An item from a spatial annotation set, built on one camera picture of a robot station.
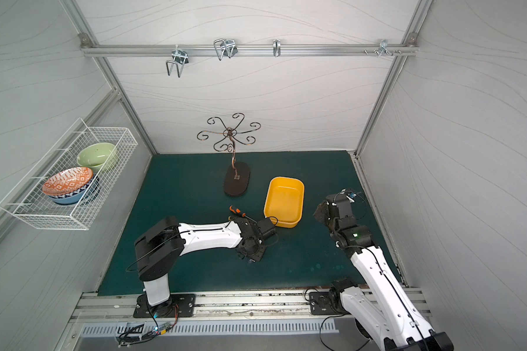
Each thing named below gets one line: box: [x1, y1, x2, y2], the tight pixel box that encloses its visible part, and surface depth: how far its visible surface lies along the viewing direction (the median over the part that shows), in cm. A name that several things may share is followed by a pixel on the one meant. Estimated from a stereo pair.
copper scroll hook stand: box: [196, 112, 262, 197], surface depth 91 cm
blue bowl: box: [48, 173, 100, 205], surface depth 59 cm
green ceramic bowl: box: [76, 142, 117, 174], surface depth 73 cm
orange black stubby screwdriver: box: [229, 205, 258, 224], surface depth 97 cm
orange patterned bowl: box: [41, 166, 94, 196], surface depth 64 cm
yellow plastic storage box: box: [263, 176, 306, 229], surface depth 103 cm
